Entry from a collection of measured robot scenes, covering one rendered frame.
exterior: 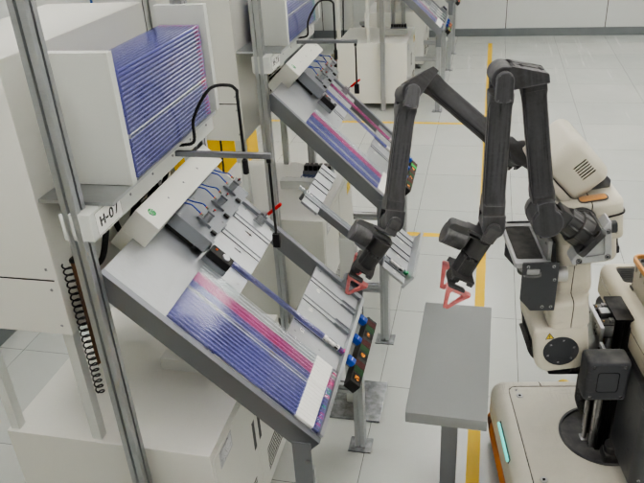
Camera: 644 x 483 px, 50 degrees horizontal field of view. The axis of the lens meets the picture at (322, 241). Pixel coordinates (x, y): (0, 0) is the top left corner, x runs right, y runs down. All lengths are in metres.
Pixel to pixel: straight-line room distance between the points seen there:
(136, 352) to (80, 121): 1.00
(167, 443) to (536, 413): 1.31
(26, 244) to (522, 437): 1.71
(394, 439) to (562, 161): 1.45
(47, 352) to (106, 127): 2.18
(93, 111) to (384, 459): 1.77
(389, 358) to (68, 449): 1.60
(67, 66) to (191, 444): 1.07
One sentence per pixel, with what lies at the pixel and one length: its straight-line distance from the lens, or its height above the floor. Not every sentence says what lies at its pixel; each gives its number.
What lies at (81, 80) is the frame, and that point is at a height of 1.65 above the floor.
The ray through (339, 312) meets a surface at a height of 0.75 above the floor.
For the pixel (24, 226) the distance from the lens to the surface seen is 1.82.
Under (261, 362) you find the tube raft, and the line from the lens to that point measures 1.89.
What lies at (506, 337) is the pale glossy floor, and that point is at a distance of 3.48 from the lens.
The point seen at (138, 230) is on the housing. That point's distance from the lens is 1.90.
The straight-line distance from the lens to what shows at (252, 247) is 2.19.
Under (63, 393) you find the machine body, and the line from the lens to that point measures 2.39.
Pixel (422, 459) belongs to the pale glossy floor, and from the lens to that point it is 2.84.
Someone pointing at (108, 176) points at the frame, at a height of 1.41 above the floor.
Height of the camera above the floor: 2.04
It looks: 28 degrees down
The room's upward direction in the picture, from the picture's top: 4 degrees counter-clockwise
